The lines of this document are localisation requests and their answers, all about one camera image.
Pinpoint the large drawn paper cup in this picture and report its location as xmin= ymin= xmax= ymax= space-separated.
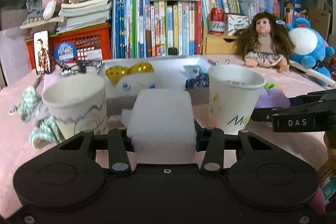
xmin=42 ymin=74 xmax=108 ymax=139

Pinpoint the black binder clip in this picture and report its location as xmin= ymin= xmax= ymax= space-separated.
xmin=207 ymin=59 xmax=230 ymax=66

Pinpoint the navy floral fabric pouch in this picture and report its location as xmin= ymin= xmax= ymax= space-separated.
xmin=185 ymin=73 xmax=210 ymax=89

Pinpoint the blue packaged face mask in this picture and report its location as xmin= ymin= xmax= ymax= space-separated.
xmin=182 ymin=65 xmax=208 ymax=79

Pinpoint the blue penguin plush toy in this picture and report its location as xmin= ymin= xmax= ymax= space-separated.
xmin=286 ymin=18 xmax=335 ymax=88

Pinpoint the white shallow tray box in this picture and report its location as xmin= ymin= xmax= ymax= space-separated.
xmin=97 ymin=55 xmax=216 ymax=117

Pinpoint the paper cup with yellow drawing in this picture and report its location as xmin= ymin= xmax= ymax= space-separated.
xmin=208 ymin=64 xmax=266 ymax=135

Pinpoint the grey phone lanyard strap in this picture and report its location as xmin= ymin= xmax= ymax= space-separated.
xmin=8 ymin=74 xmax=44 ymax=117

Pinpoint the white fluffy plush toy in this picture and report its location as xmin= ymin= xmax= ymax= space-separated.
xmin=114 ymin=73 xmax=164 ymax=97

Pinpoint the stack of lying books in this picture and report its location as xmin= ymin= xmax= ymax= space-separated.
xmin=20 ymin=0 xmax=113 ymax=34

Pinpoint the red plastic crate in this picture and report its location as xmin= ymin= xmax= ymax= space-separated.
xmin=36 ymin=23 xmax=112 ymax=62

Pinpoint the grey plush toy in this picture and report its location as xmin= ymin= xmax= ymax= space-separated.
xmin=22 ymin=0 xmax=44 ymax=25

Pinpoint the white printed carton box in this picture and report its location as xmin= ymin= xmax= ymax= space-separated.
xmin=225 ymin=14 xmax=249 ymax=36

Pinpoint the small black box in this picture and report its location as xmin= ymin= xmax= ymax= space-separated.
xmin=168 ymin=47 xmax=178 ymax=56

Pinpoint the green plaid cloth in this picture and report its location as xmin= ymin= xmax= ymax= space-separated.
xmin=18 ymin=86 xmax=65 ymax=149

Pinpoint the purple plush toy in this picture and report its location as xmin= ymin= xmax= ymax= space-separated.
xmin=255 ymin=88 xmax=290 ymax=109

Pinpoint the red Budweiser can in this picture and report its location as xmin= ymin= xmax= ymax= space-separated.
xmin=210 ymin=8 xmax=225 ymax=35

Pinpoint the person right hand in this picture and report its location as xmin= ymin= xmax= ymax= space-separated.
xmin=323 ymin=133 xmax=336 ymax=174

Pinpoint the gold sequin bow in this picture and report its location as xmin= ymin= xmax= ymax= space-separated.
xmin=105 ymin=62 xmax=154 ymax=85

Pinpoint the small wooden drawer box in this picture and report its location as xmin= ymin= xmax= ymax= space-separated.
xmin=202 ymin=26 xmax=238 ymax=55

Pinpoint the row of upright books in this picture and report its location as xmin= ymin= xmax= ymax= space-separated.
xmin=111 ymin=0 xmax=307 ymax=59

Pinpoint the blue round sticker label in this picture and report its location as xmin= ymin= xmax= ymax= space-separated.
xmin=54 ymin=42 xmax=76 ymax=63

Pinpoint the brown haired doll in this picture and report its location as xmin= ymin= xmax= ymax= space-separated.
xmin=235 ymin=12 xmax=295 ymax=73

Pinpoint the white foam sponge block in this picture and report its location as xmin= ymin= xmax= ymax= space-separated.
xmin=127 ymin=89 xmax=196 ymax=164

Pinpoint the miniature black bicycle model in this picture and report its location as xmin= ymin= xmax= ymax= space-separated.
xmin=55 ymin=59 xmax=102 ymax=77

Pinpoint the smartphone with photo screen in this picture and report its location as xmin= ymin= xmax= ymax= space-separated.
xmin=33 ymin=30 xmax=53 ymax=75

